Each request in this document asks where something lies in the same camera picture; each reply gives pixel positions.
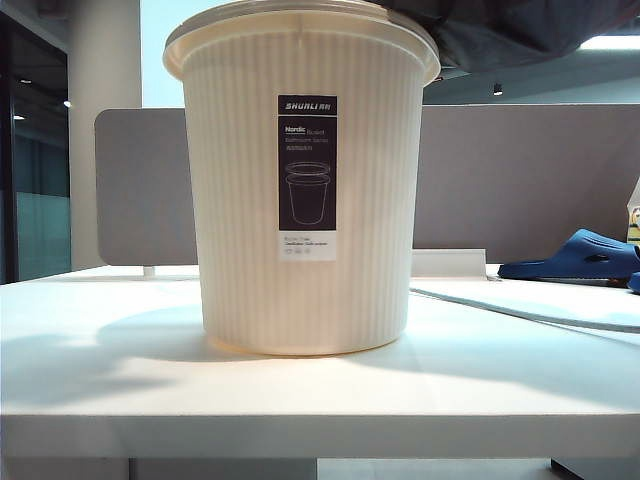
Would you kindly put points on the white ribbed plastic trash can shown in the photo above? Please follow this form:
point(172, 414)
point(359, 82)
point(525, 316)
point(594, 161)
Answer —
point(240, 225)

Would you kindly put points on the black plastic garbage bag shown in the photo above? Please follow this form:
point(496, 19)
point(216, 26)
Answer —
point(500, 30)

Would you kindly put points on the white divider support foot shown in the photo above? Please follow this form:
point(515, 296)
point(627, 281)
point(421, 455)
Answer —
point(149, 272)

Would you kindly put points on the light grey desk divider panel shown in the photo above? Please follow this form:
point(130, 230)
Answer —
point(145, 190)

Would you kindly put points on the brown desk divider panel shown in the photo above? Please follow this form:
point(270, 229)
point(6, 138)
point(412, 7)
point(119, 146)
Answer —
point(500, 190)

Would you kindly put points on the small black pendant lamp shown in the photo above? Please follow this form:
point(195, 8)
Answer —
point(498, 90)

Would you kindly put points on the white round column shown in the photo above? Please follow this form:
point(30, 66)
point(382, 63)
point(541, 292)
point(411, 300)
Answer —
point(100, 150)

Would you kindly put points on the grey desk leg panel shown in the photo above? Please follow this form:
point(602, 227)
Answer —
point(225, 470)

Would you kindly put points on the blue foam slipper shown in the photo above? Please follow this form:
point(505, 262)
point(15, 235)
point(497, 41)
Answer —
point(635, 283)
point(575, 255)

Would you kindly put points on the dark glass partition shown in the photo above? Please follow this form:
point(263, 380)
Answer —
point(40, 200)

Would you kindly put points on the white yellow printed carton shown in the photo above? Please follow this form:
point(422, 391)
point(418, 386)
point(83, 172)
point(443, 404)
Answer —
point(634, 220)

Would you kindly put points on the long ceiling light strip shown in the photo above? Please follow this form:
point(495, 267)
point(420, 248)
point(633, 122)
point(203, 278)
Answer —
point(615, 44)

